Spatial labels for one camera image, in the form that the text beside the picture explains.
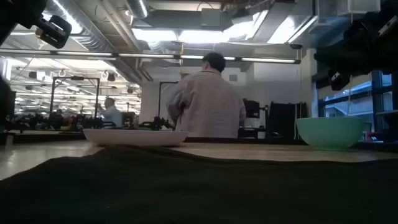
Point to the small black background robot arm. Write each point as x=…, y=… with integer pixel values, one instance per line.
x=157, y=123

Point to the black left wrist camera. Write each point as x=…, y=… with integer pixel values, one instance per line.
x=54, y=31

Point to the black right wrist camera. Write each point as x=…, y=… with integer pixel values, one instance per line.
x=339, y=80

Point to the teal bowl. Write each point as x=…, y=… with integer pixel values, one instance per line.
x=331, y=132

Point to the black monitor on stand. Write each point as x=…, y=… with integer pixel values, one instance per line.
x=252, y=109

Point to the red box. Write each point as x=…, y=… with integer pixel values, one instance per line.
x=374, y=136

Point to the dark cloth placemat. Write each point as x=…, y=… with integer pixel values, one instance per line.
x=199, y=189

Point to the person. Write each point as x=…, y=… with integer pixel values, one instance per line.
x=206, y=102
x=112, y=115

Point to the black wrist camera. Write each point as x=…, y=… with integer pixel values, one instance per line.
x=339, y=80
x=54, y=31

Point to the white plate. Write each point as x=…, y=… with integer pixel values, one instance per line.
x=135, y=137

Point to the round silver ventilation duct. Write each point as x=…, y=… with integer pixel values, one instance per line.
x=137, y=7

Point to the black upright panel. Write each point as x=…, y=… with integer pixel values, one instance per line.
x=286, y=119

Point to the long ceiling light bar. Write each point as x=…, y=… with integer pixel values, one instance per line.
x=149, y=55

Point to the dark background workbench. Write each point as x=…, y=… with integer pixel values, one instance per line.
x=43, y=136

